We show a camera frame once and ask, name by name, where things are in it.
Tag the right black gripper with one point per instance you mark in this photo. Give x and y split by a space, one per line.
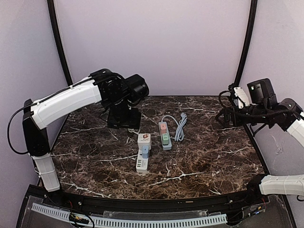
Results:
226 112

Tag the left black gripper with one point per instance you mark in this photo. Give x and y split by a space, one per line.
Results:
134 122

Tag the white cube socket adapter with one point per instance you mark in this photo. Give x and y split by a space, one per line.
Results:
144 139

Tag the blue plug adapter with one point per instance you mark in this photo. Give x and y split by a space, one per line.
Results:
145 152

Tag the pink plug adapter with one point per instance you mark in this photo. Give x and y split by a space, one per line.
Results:
163 128

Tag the green plug adapter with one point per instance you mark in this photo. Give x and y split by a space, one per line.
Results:
165 139

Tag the white power strip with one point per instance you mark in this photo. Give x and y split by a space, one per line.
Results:
141 164

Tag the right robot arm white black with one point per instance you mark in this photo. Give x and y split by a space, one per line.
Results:
281 131

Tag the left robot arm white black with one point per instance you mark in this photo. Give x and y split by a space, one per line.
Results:
118 96

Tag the right black frame post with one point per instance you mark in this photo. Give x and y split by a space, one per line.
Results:
246 45

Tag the black frame post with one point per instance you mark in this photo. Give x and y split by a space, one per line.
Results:
58 41
246 45

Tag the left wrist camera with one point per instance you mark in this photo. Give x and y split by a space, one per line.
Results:
138 86

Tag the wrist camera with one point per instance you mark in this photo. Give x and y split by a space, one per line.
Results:
138 86
262 93

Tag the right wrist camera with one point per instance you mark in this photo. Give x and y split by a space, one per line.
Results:
262 93

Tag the black front frame rail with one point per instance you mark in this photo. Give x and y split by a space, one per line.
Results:
222 203

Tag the white slotted cable duct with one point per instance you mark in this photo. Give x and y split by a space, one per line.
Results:
130 220

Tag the left black frame post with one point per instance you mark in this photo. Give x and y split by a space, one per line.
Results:
58 41

